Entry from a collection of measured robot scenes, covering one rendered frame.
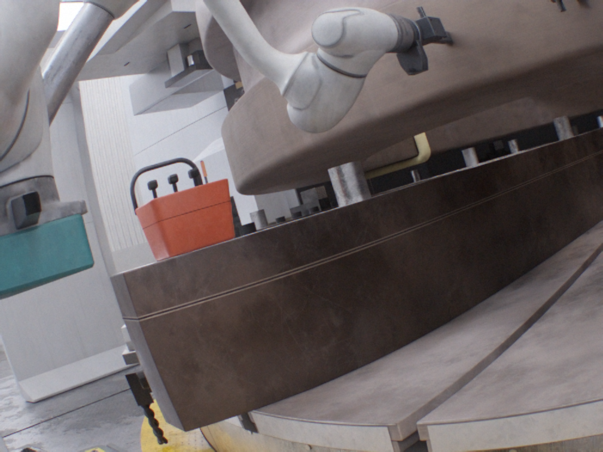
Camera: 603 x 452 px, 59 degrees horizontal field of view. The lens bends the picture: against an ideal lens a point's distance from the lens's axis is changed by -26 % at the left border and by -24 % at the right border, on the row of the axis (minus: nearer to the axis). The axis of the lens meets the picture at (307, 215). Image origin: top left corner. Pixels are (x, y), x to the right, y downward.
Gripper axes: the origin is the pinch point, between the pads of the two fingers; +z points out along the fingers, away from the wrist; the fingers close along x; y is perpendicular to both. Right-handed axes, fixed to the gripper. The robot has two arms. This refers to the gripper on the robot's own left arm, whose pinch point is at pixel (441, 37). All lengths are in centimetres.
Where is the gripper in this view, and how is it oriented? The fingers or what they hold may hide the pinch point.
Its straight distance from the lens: 142.1
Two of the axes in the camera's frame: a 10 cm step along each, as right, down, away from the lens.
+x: -6.5, 1.9, 7.3
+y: -2.8, -9.6, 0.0
